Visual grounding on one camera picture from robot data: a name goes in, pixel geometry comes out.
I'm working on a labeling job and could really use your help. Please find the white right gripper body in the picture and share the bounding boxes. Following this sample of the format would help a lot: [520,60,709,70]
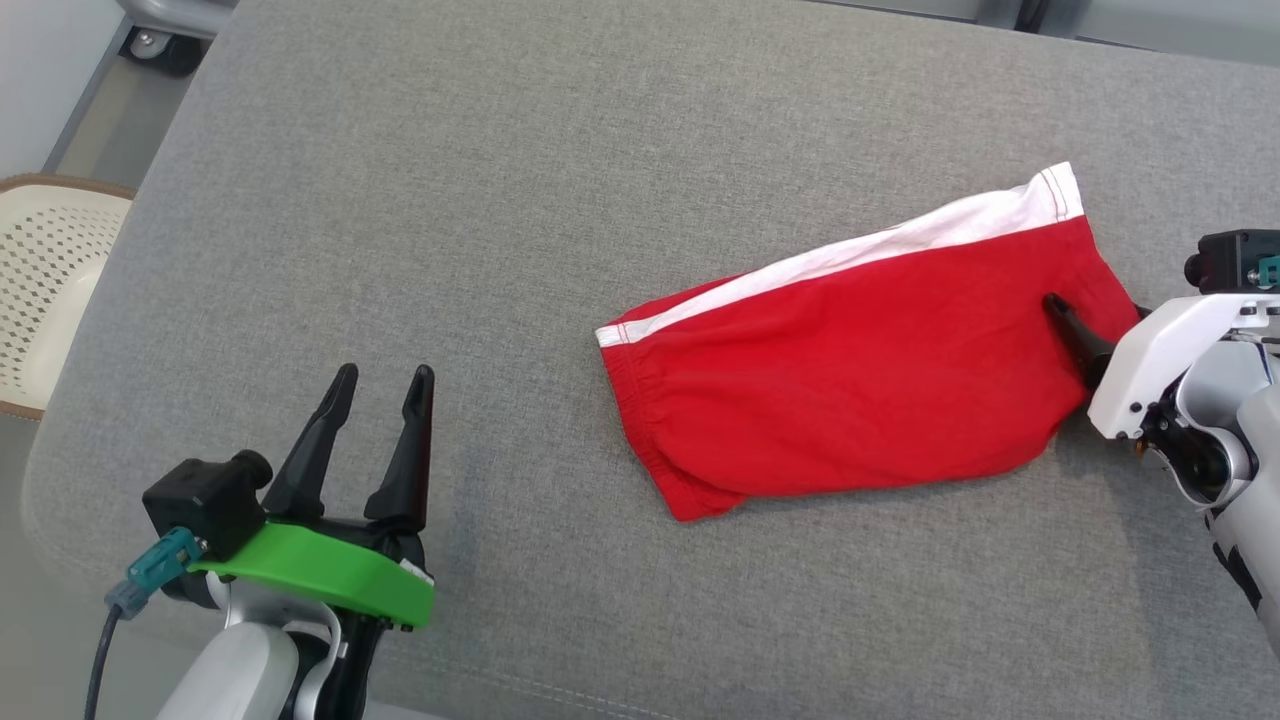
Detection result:
[1088,293,1280,441]

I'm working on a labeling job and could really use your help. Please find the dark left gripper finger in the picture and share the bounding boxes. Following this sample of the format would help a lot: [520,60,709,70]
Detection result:
[262,363,359,521]
[364,365,436,532]

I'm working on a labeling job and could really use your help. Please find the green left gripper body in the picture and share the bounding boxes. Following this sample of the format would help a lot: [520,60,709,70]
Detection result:
[190,520,436,632]

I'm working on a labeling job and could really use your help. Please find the red shorts with white stripe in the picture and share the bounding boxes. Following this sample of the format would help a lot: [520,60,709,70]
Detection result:
[596,161,1152,524]

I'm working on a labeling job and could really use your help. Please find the cream perforated laundry basket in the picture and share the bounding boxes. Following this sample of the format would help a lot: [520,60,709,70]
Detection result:
[0,173,137,422]

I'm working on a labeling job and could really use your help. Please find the black caster wheel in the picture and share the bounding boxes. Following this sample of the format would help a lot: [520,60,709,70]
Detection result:
[124,28,207,80]

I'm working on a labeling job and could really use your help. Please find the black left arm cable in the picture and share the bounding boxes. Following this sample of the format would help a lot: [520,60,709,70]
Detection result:
[84,527,207,720]

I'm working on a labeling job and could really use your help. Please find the grey partition post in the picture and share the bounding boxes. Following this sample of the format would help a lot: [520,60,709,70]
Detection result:
[985,0,1077,36]

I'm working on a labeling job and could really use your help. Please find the grey metal cart frame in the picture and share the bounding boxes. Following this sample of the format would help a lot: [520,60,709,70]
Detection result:
[114,0,242,41]

